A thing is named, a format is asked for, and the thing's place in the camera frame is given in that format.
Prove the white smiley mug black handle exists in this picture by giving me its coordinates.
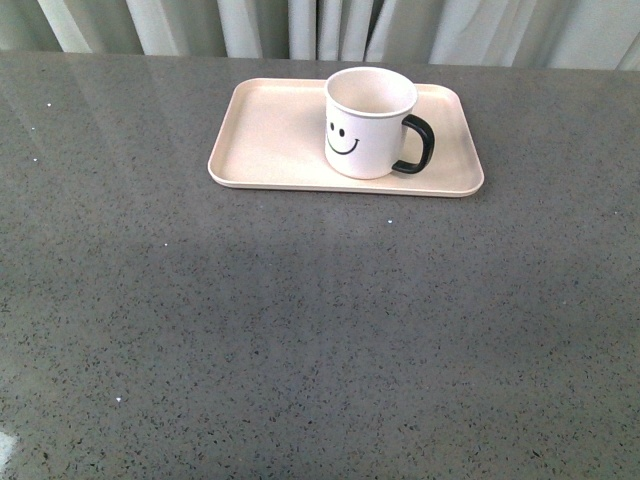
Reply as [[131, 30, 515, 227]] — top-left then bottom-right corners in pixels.
[[325, 67, 436, 180]]

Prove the pink rectangular plastic tray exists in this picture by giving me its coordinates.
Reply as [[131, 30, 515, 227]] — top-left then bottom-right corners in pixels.
[[208, 78, 485, 198]]

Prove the white pleated curtain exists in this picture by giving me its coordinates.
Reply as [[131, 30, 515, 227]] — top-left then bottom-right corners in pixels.
[[1, 0, 639, 71]]

